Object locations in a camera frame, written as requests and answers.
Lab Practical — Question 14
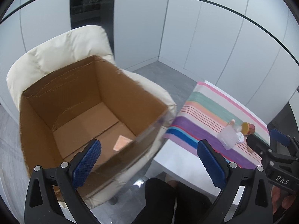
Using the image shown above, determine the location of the person's black pants leg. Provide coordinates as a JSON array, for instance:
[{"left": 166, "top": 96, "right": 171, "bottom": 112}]
[{"left": 134, "top": 178, "right": 212, "bottom": 224}]

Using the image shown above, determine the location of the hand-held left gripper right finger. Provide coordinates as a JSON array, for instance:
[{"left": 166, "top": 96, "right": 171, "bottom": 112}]
[{"left": 197, "top": 139, "right": 274, "bottom": 224}]

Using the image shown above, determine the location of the striped colourful cloth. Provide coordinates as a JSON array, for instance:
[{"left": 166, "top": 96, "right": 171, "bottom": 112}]
[{"left": 163, "top": 81, "right": 269, "bottom": 170}]

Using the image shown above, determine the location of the brown cardboard box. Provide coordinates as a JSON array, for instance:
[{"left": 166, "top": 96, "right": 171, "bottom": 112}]
[{"left": 19, "top": 55, "right": 169, "bottom": 197}]

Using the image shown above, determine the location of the amber jar with yellow lid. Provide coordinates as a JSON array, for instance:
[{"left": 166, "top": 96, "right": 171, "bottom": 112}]
[{"left": 241, "top": 122, "right": 256, "bottom": 137}]

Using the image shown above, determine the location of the white round lid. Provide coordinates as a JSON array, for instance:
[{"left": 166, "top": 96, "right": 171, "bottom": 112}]
[{"left": 235, "top": 131, "right": 245, "bottom": 145}]

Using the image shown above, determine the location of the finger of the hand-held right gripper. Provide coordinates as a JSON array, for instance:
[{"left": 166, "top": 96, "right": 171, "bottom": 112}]
[
  {"left": 246, "top": 134, "right": 274, "bottom": 160},
  {"left": 270, "top": 128, "right": 299, "bottom": 150}
]

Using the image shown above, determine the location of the cream padded chair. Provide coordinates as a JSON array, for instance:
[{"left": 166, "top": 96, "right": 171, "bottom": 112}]
[{"left": 6, "top": 25, "right": 177, "bottom": 210}]

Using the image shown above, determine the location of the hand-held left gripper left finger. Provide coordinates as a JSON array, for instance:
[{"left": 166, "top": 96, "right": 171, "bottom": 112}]
[{"left": 24, "top": 139, "right": 102, "bottom": 224}]

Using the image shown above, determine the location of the black glossy wall panel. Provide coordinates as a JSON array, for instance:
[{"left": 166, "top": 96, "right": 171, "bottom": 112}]
[{"left": 70, "top": 0, "right": 116, "bottom": 52}]

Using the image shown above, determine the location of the clear plastic bottle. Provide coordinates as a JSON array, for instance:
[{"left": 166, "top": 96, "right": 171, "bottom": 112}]
[{"left": 217, "top": 119, "right": 239, "bottom": 150}]

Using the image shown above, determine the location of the person's right hand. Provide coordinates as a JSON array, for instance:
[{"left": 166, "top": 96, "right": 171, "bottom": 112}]
[{"left": 272, "top": 185, "right": 297, "bottom": 215}]

